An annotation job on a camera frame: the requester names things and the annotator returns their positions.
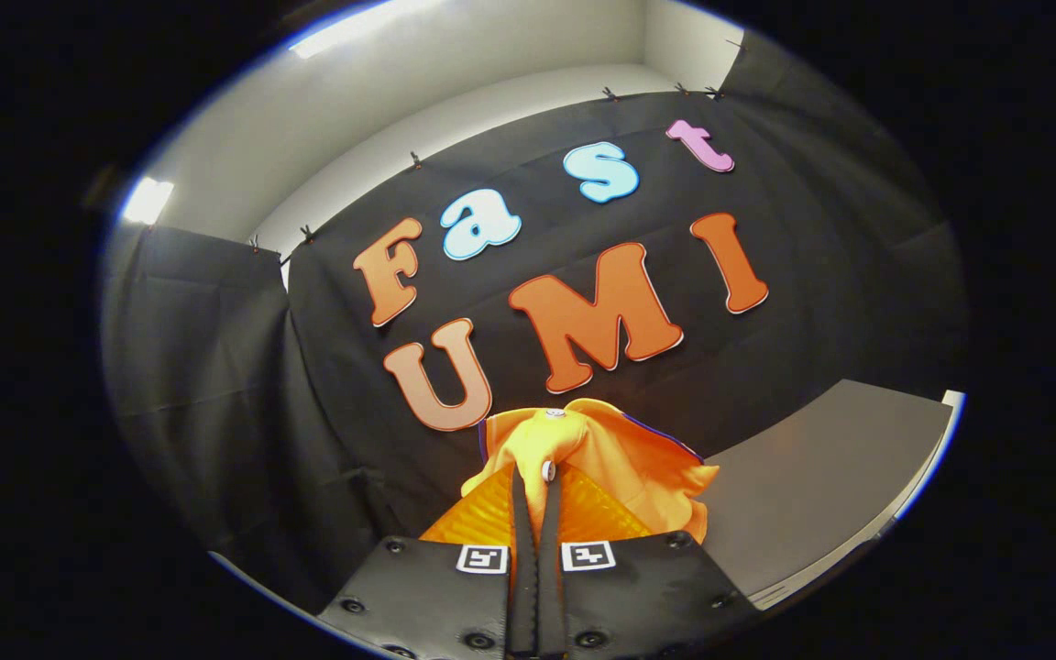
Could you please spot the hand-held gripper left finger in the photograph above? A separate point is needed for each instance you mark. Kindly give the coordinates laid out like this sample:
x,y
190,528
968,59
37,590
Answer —
x,y
436,596

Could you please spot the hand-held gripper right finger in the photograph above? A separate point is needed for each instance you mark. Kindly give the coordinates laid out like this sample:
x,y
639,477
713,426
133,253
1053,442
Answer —
x,y
647,596

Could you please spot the yellow polo shirt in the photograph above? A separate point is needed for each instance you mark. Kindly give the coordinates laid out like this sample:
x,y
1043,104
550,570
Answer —
x,y
620,458

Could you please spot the black backdrop cloth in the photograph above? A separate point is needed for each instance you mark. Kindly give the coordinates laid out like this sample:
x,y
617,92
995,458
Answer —
x,y
326,367

